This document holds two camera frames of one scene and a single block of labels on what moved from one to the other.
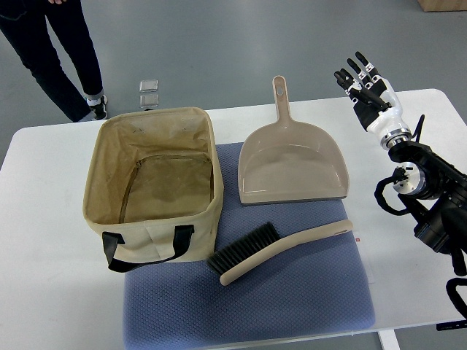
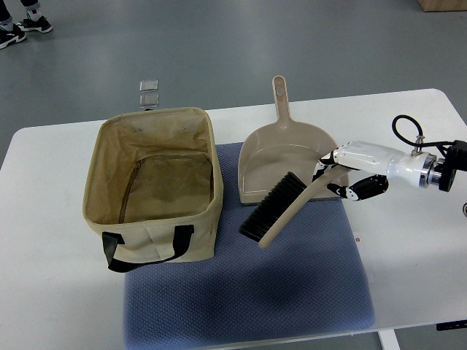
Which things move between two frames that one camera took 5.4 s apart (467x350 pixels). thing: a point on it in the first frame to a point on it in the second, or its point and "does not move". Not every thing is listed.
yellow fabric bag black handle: (154, 187) does not move
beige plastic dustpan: (286, 162) does not move
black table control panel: (452, 325) does not move
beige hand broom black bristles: (264, 243) to (282, 203)
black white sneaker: (98, 106) to (41, 25)
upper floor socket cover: (149, 85) does not move
